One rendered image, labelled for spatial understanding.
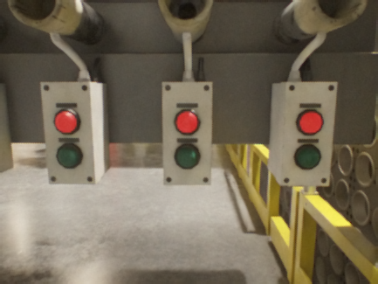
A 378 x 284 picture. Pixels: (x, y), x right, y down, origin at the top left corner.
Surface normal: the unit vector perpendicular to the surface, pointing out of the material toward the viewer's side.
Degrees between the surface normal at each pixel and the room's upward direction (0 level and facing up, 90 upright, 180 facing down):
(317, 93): 90
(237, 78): 90
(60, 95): 90
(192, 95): 90
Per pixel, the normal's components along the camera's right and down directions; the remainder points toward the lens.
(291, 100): -0.02, 0.18
